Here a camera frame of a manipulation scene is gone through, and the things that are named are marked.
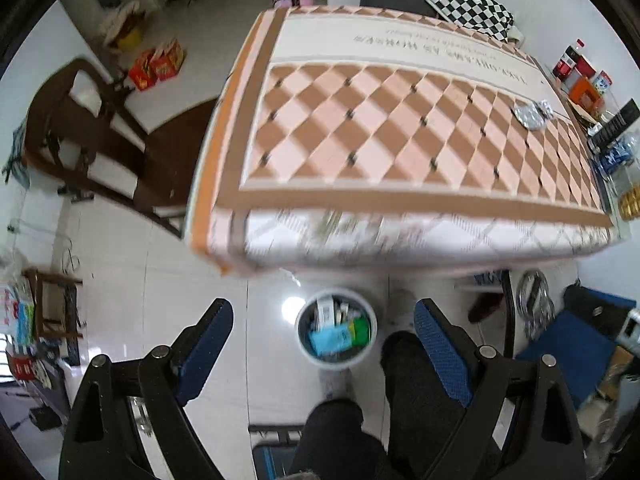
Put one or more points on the person's dark trousers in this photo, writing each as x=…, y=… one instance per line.
x=400, y=410

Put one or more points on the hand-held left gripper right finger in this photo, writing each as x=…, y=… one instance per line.
x=442, y=352

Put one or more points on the cardboard box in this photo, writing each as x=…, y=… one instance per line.
x=616, y=374

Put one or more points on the dark wooden chair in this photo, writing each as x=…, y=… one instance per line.
x=100, y=130

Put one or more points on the blue grey bag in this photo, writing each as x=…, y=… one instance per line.
x=17, y=152

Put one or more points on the diamond pattern tablecloth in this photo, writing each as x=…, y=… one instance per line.
x=380, y=125

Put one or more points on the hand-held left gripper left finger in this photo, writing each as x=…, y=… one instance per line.
x=207, y=350

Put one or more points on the green white medicine box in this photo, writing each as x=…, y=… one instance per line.
x=360, y=332

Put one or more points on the long white toothpaste box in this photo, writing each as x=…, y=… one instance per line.
x=325, y=312

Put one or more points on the small white blue drink carton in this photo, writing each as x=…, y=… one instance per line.
x=602, y=82

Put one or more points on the orange box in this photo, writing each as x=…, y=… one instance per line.
x=585, y=96

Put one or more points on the black white checkered cloth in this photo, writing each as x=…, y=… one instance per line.
x=467, y=7

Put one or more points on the silver blister pack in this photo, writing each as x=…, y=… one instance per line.
x=531, y=116

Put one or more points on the red gift box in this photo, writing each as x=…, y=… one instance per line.
x=142, y=71
x=170, y=58

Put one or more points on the blue white packet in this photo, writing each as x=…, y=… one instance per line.
x=616, y=154

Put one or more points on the round grey waste bin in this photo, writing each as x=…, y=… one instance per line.
x=302, y=345

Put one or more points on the stack of gold discs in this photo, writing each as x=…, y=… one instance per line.
x=631, y=205

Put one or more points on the cola bottle with red cap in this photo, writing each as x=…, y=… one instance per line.
x=567, y=59

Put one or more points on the small wooden stool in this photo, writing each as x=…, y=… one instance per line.
x=52, y=305

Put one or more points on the red paper cup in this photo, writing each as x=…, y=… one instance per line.
x=586, y=66

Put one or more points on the yellow bucket with plush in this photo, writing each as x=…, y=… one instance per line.
x=125, y=27

